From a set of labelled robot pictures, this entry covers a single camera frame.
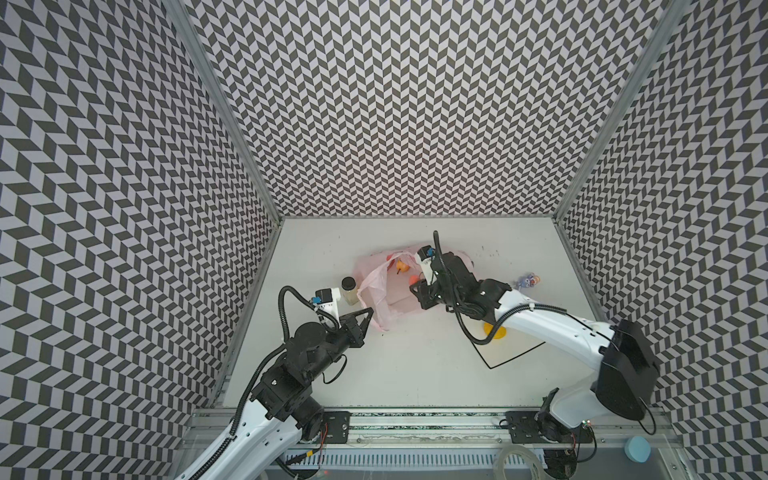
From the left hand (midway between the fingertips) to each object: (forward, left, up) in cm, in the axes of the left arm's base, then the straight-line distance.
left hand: (374, 313), depth 71 cm
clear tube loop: (-27, -36, -16) cm, 47 cm away
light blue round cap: (-26, -62, -20) cm, 70 cm away
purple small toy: (+19, -48, -18) cm, 55 cm away
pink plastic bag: (+10, -2, -2) cm, 11 cm away
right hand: (+8, -10, -6) cm, 14 cm away
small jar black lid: (+13, +9, -10) cm, 18 cm away
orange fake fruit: (+25, -7, -16) cm, 30 cm away
